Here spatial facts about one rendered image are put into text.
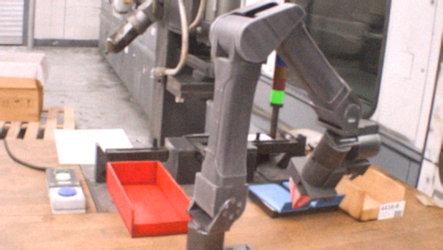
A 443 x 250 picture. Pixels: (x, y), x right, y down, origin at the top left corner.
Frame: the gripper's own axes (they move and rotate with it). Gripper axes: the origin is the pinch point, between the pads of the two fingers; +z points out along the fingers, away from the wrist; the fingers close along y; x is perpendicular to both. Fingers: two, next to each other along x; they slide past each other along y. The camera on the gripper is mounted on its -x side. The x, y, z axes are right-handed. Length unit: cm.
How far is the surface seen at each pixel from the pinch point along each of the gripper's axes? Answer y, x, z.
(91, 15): 798, -149, 488
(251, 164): 20.2, -1.7, 10.7
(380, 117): 37, -57, 13
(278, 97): 41.5, -18.0, 8.5
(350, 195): 0.1, -14.0, -1.0
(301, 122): 72, -60, 49
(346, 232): -9.0, -7.9, -0.9
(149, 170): 21.4, 23.4, 12.5
